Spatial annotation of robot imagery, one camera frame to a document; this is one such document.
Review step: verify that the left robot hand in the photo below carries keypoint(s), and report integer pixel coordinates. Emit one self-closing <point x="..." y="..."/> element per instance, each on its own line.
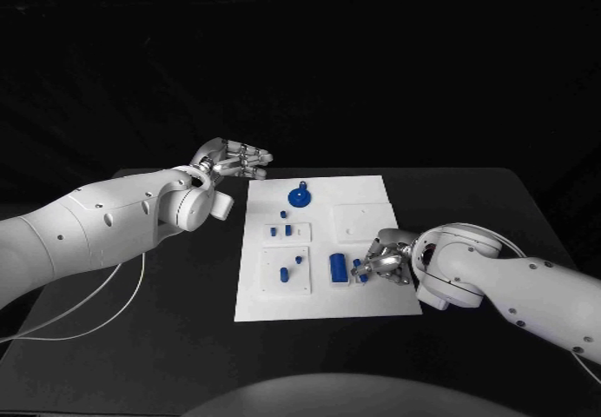
<point x="235" y="159"/>

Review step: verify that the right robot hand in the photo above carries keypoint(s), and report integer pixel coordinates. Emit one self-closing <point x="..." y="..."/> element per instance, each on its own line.
<point x="387" y="260"/>

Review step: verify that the thin blue cylinder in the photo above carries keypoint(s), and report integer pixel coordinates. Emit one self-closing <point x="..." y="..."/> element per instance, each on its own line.
<point x="359" y="265"/>

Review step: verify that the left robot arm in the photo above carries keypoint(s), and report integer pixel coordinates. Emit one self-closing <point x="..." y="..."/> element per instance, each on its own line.
<point x="94" y="224"/>

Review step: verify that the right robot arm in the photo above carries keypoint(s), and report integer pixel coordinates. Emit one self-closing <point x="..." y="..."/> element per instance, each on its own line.
<point x="516" y="286"/>

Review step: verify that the white task board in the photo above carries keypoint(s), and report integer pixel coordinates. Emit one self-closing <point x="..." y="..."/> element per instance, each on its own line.
<point x="323" y="260"/>

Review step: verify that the large blue cylinder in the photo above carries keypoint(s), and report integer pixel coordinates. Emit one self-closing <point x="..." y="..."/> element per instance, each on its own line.
<point x="338" y="267"/>

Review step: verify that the blue gear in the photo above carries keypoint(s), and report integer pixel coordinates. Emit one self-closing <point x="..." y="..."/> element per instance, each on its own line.
<point x="300" y="196"/>

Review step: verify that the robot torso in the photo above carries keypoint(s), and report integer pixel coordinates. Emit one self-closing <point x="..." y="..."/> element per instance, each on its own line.
<point x="352" y="395"/>

